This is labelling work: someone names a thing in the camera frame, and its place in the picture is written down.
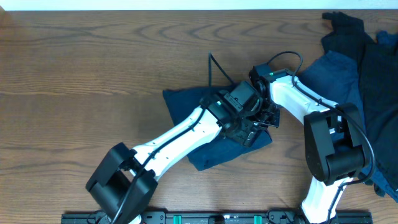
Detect navy blue shorts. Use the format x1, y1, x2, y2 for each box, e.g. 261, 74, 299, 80
162, 85, 272, 171

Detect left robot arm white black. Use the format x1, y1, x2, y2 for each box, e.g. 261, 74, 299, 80
86, 92, 264, 223

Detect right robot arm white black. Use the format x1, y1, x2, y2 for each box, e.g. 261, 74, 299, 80
249, 70, 375, 223

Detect blue denim garment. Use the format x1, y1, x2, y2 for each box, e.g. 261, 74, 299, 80
299, 51, 387, 196

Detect black garment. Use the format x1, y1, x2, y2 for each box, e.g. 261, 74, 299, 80
321, 12, 397, 199

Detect dark blue garment corner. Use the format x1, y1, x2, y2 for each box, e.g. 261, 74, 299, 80
376, 30, 398, 50

